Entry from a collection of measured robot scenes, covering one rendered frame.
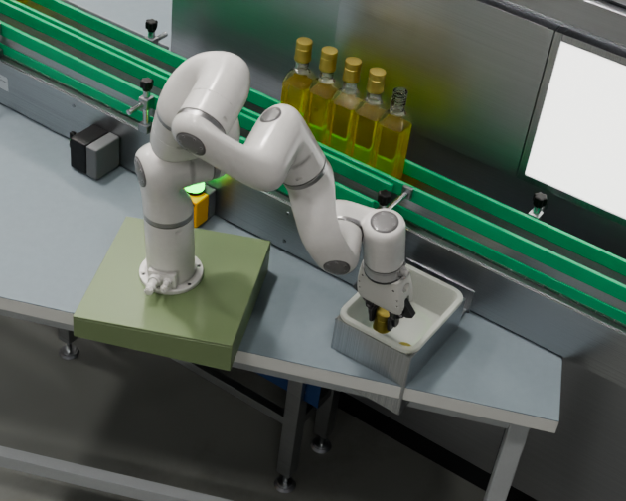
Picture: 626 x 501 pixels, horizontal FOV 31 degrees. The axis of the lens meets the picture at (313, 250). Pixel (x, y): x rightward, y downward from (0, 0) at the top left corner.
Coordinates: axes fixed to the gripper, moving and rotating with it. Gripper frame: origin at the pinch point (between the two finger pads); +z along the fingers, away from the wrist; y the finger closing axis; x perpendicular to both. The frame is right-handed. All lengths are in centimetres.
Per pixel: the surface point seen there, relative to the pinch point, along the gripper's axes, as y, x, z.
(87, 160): 79, -2, 4
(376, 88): 22.6, -32.1, -22.5
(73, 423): 79, 27, 79
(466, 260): -6.2, -21.2, 1.4
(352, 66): 29, -33, -25
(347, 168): 23.6, -22.8, -7.0
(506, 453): -29.6, 0.4, 24.8
